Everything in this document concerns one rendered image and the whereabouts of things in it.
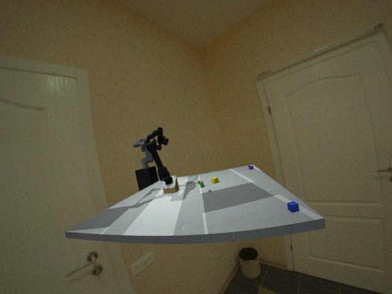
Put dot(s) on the small blue block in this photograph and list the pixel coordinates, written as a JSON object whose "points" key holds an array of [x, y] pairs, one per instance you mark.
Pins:
{"points": [[293, 207]]}

